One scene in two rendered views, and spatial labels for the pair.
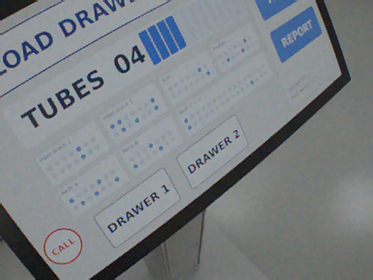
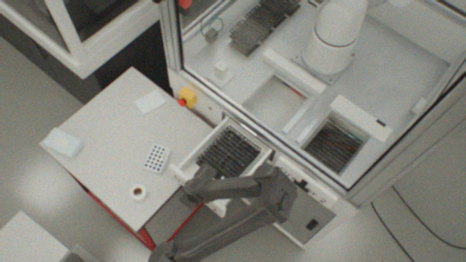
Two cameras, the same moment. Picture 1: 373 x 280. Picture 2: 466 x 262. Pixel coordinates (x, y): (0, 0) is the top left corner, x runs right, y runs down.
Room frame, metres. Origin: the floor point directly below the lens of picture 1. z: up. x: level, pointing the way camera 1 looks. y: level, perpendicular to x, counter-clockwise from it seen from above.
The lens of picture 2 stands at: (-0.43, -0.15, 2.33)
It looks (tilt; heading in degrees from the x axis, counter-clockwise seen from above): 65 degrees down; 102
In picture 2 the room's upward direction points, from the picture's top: 8 degrees clockwise
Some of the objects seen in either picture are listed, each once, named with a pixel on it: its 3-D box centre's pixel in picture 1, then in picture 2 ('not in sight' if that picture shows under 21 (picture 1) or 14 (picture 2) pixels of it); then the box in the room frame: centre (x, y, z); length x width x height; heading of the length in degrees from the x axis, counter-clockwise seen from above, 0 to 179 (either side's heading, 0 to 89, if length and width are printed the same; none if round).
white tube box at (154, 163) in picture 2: not in sight; (157, 159); (-0.89, 0.41, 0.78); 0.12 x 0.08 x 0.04; 89
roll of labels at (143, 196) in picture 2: not in sight; (138, 193); (-0.90, 0.24, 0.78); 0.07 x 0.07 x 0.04
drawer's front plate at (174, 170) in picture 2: not in sight; (197, 190); (-0.66, 0.31, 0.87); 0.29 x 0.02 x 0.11; 159
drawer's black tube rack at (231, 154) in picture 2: not in sight; (228, 157); (-0.59, 0.50, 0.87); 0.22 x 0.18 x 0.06; 69
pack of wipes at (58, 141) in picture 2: not in sight; (63, 143); (-1.31, 0.34, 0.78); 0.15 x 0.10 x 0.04; 174
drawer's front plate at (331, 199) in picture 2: not in sight; (304, 182); (-0.25, 0.50, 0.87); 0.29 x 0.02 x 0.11; 159
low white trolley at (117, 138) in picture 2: not in sight; (146, 172); (-1.04, 0.47, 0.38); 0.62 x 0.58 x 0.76; 159
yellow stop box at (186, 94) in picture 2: not in sight; (187, 97); (-0.86, 0.71, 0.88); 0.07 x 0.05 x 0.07; 159
